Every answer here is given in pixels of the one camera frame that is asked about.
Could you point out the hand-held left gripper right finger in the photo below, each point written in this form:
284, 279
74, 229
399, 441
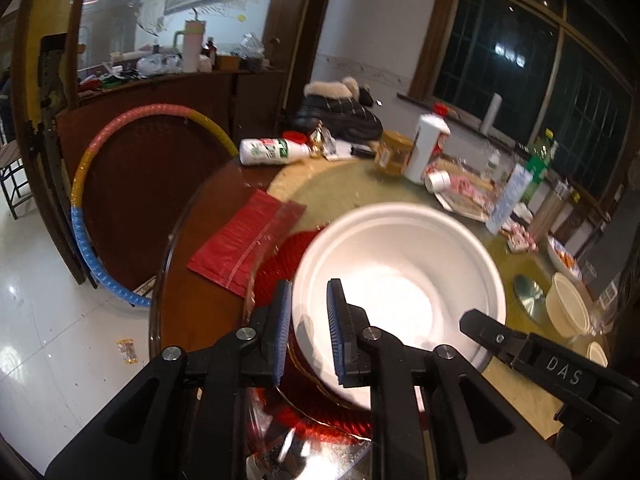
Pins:
334, 330

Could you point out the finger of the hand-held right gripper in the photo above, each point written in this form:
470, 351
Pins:
500, 339

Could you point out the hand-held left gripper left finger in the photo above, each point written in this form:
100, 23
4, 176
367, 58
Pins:
284, 330

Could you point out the round metal disc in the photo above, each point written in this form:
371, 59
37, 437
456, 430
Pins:
530, 297

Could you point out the red plastic bag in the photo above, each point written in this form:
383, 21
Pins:
235, 245

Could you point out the red white candy wrappers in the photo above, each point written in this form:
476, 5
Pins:
520, 237

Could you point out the patterned dish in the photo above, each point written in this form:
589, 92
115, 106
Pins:
565, 257

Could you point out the white blue carton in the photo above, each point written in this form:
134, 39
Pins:
510, 200

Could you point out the glass turntable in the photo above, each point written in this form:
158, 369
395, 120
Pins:
350, 190

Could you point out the tray with pink wrappers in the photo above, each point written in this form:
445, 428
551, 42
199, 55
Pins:
467, 192

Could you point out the snack wrapper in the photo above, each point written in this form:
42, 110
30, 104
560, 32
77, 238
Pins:
127, 351

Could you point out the small white lying cup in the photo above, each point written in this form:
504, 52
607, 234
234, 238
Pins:
437, 180

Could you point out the white milk bottle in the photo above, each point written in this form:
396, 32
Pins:
270, 151

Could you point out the white paper sheet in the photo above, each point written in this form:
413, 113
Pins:
340, 150

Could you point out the small black case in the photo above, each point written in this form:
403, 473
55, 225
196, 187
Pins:
363, 150

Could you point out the green plastic bottle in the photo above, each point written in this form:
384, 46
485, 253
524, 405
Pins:
542, 160

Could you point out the amber jar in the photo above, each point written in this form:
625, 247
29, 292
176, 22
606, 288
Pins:
395, 155

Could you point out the gold gourd ornament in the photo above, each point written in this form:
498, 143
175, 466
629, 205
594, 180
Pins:
316, 142

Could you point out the red round lid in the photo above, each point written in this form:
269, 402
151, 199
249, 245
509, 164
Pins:
296, 136

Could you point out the white liquor bottle red cap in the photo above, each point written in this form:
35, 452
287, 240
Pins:
425, 145

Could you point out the white paper roll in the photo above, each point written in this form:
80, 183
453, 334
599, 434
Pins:
491, 112

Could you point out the pink yellow blue hula hoop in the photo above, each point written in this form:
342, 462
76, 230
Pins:
80, 230

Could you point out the wooden sideboard cabinet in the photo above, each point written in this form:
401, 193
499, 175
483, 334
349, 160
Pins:
210, 95

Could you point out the small cardboard box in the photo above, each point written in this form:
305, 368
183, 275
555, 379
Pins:
227, 62

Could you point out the wooden framed window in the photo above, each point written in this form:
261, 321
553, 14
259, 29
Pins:
500, 60

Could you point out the brown glass bottle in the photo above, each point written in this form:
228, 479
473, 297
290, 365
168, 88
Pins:
211, 52

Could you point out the clear plastic bag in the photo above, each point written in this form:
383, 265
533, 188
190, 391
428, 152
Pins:
157, 64

